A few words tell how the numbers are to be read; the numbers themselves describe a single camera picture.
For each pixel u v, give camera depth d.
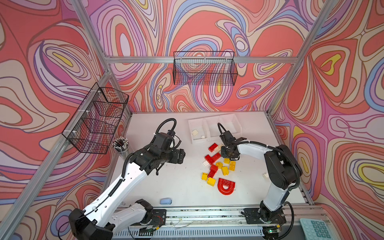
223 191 0.81
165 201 0.77
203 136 1.04
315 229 0.69
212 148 0.98
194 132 1.07
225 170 0.88
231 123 1.12
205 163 0.91
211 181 0.83
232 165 0.91
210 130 0.99
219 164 0.91
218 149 0.96
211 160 0.92
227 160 0.90
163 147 0.55
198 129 1.08
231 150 0.70
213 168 0.88
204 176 0.85
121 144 0.82
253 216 0.73
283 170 0.49
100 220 0.38
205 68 0.96
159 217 0.73
